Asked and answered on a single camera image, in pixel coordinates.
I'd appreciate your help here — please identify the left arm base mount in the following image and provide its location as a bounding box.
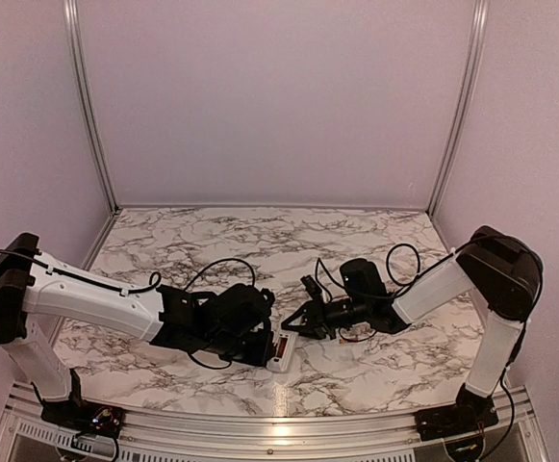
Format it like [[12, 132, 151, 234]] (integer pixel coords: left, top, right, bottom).
[[33, 369, 125, 439]]

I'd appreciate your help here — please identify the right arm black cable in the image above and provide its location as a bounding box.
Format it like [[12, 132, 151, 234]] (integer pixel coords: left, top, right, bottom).
[[315, 243, 458, 346]]

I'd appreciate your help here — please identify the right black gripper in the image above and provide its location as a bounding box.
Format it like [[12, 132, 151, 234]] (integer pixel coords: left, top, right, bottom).
[[281, 294, 369, 340]]

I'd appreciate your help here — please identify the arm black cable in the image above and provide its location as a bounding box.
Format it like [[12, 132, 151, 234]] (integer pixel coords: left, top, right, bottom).
[[315, 243, 458, 346], [0, 247, 259, 372]]

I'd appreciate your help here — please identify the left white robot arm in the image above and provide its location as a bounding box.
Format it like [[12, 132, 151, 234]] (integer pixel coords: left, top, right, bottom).
[[0, 233, 275, 428]]

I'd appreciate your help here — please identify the left aluminium corner post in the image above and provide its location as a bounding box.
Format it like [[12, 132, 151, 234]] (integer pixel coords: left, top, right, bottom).
[[64, 0, 119, 215]]

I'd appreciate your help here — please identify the aluminium corner post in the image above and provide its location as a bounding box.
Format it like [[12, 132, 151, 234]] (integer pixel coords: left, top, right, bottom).
[[426, 0, 490, 221], [64, 0, 119, 215]]

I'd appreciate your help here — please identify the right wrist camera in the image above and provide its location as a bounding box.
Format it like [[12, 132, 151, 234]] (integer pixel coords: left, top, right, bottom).
[[300, 275, 322, 299]]

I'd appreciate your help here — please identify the white remote control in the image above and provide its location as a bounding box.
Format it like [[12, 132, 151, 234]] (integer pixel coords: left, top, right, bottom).
[[267, 331, 297, 373]]

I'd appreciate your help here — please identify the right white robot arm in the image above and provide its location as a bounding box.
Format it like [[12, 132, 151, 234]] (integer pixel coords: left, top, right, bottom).
[[281, 225, 545, 431]]

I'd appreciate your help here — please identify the right aluminium corner post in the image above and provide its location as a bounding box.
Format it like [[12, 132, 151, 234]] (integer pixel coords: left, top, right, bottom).
[[426, 0, 490, 221]]

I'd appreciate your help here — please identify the front aluminium rail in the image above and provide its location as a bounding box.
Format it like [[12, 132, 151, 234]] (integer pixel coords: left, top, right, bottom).
[[0, 383, 550, 461]]

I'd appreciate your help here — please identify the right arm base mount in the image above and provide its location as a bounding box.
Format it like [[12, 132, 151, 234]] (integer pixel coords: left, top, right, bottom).
[[415, 384, 499, 441]]

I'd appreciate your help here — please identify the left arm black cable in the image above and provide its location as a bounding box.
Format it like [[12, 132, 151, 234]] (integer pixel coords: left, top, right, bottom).
[[0, 247, 259, 372]]

